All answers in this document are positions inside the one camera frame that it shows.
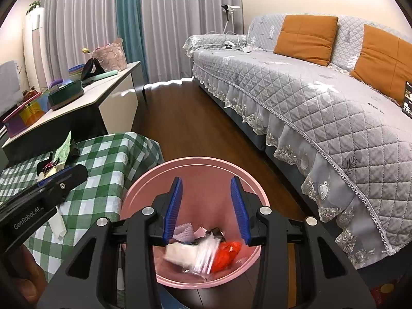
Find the green paper leaflet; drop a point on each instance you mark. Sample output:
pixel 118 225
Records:
pixel 64 148

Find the teal curtain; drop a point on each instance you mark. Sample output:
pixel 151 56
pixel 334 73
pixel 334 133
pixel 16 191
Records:
pixel 128 22

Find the small green plant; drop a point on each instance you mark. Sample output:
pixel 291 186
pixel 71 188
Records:
pixel 33 6

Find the grey curtain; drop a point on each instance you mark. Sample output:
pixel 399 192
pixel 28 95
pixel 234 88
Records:
pixel 190 22
pixel 80 22

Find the grey television dust cover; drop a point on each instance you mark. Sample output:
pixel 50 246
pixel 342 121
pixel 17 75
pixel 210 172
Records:
pixel 6 80

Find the yellow flower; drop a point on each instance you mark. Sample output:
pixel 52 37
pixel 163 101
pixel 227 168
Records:
pixel 86 51

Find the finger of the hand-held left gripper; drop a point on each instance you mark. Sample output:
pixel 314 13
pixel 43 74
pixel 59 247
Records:
pixel 72 173

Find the green checked tablecloth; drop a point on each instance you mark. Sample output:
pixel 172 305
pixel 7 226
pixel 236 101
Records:
pixel 106 167

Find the white translucent plastic strip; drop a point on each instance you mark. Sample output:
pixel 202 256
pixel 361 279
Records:
pixel 59 222

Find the orange cushion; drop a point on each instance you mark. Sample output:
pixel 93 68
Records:
pixel 379 64
pixel 305 38

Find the brown teapot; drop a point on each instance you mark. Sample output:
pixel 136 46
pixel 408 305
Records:
pixel 30 93

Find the black printed card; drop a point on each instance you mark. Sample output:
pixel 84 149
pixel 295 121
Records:
pixel 408 98

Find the white floor lamp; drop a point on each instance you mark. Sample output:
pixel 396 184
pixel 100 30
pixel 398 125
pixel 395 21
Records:
pixel 229 13

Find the white foam fruit net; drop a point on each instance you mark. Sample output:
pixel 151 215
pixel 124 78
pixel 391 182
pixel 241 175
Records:
pixel 184 233

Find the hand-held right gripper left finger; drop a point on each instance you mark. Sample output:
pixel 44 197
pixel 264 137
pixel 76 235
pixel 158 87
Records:
pixel 172 212

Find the colourful tin box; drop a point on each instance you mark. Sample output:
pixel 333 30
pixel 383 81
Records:
pixel 29 112

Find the maroon snack packet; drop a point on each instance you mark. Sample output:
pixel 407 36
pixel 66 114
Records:
pixel 48 166

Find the pink waste bin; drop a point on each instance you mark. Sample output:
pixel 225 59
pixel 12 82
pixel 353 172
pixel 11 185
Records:
pixel 206 180

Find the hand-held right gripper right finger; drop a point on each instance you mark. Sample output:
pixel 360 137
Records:
pixel 239 212

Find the white top coffee table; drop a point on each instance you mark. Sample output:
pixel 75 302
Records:
pixel 106 85

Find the red plastic bag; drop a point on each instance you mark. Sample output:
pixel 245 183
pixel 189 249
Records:
pixel 227 254

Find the clear plastic bag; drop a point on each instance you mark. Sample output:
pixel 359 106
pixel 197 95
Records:
pixel 204 257

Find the stack of coloured bowls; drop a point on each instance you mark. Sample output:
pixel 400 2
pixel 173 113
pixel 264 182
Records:
pixel 75 72

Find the person's left hand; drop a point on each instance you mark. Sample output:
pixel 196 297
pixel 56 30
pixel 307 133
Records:
pixel 27 288

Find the green round tin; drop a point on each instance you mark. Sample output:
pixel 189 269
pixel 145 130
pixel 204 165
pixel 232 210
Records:
pixel 66 95

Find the grey quilted sofa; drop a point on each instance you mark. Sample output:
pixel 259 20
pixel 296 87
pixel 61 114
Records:
pixel 289 87

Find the pink lace basket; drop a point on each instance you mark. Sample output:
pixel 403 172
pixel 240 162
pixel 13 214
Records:
pixel 109 56

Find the white standing air conditioner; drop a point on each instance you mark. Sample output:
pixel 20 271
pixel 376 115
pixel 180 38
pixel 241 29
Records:
pixel 35 45

